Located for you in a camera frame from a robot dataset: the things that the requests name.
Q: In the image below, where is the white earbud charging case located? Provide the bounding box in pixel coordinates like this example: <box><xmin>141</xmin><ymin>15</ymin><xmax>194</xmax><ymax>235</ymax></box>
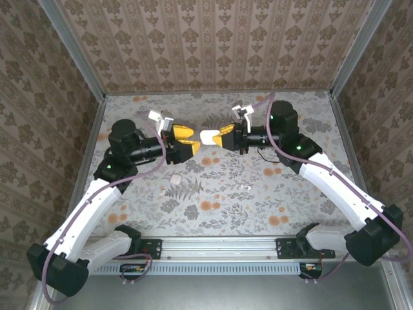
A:
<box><xmin>199</xmin><ymin>129</ymin><xmax>222</xmax><ymax>145</ymax></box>

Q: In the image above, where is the grey metal front panel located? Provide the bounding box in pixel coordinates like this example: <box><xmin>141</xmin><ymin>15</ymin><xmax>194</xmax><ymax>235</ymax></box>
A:
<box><xmin>50</xmin><ymin>273</ymin><xmax>399</xmax><ymax>310</ymax></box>

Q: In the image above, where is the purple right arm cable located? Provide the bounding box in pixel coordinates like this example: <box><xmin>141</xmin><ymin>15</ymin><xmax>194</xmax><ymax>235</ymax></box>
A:
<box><xmin>251</xmin><ymin>92</ymin><xmax>413</xmax><ymax>285</ymax></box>

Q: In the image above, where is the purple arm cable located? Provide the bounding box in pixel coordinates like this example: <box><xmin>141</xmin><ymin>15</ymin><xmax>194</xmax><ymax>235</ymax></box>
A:
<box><xmin>251</xmin><ymin>92</ymin><xmax>413</xmax><ymax>285</ymax></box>
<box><xmin>41</xmin><ymin>109</ymin><xmax>167</xmax><ymax>305</ymax></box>

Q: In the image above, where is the thin black wire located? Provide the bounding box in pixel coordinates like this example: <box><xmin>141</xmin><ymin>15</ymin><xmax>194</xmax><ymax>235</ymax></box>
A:
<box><xmin>257</xmin><ymin>149</ymin><xmax>282</xmax><ymax>163</ymax></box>

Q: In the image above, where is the aluminium left side rail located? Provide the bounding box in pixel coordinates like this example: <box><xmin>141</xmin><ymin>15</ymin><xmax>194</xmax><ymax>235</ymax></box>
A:
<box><xmin>28</xmin><ymin>96</ymin><xmax>107</xmax><ymax>310</ymax></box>

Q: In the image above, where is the aluminium back rail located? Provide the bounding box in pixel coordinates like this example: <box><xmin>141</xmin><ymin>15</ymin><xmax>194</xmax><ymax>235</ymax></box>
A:
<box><xmin>105</xmin><ymin>90</ymin><xmax>332</xmax><ymax>97</ymax></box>

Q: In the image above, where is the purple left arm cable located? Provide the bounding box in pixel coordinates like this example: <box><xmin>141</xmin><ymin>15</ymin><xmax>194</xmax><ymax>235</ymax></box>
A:
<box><xmin>41</xmin><ymin>109</ymin><xmax>167</xmax><ymax>305</ymax></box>

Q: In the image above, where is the aluminium right side rail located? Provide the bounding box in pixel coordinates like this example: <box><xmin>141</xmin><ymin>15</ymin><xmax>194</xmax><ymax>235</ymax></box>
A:
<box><xmin>328</xmin><ymin>93</ymin><xmax>372</xmax><ymax>207</ymax></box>

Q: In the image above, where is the aluminium left frame post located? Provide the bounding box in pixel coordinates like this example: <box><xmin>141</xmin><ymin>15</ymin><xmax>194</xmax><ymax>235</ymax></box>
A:
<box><xmin>37</xmin><ymin>0</ymin><xmax>107</xmax><ymax>101</ymax></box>

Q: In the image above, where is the aluminium frame post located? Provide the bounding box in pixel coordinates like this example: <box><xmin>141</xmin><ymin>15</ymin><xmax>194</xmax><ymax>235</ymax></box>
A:
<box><xmin>328</xmin><ymin>0</ymin><xmax>394</xmax><ymax>98</ymax></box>
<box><xmin>37</xmin><ymin>0</ymin><xmax>107</xmax><ymax>101</ymax></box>

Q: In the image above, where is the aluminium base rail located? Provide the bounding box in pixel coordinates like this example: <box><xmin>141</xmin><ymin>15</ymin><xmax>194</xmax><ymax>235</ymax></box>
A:
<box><xmin>128</xmin><ymin>235</ymin><xmax>356</xmax><ymax>262</ymax></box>

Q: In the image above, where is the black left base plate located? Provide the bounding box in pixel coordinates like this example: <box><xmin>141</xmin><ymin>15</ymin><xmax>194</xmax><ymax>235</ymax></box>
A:
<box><xmin>128</xmin><ymin>238</ymin><xmax>163</xmax><ymax>260</ymax></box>

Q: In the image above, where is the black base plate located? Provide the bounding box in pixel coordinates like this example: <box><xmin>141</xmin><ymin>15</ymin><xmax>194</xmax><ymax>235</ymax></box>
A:
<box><xmin>128</xmin><ymin>238</ymin><xmax>163</xmax><ymax>260</ymax></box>
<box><xmin>276</xmin><ymin>238</ymin><xmax>336</xmax><ymax>260</ymax></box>

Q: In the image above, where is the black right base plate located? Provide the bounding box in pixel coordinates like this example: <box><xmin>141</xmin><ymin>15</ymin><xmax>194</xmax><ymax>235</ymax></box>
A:
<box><xmin>276</xmin><ymin>238</ymin><xmax>336</xmax><ymax>260</ymax></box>

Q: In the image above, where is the grey slotted cable duct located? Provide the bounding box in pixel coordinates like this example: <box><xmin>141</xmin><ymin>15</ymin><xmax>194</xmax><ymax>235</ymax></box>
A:
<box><xmin>88</xmin><ymin>260</ymin><xmax>304</xmax><ymax>276</ymax></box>

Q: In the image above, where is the black connector board with wires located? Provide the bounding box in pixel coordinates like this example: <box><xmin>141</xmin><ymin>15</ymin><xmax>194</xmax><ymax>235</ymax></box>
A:
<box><xmin>120</xmin><ymin>263</ymin><xmax>146</xmax><ymax>280</ymax></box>
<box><xmin>299</xmin><ymin>262</ymin><xmax>323</xmax><ymax>279</ymax></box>

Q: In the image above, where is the aluminium right frame post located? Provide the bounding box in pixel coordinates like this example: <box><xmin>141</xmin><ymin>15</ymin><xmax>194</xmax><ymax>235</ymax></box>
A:
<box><xmin>328</xmin><ymin>0</ymin><xmax>394</xmax><ymax>98</ymax></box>

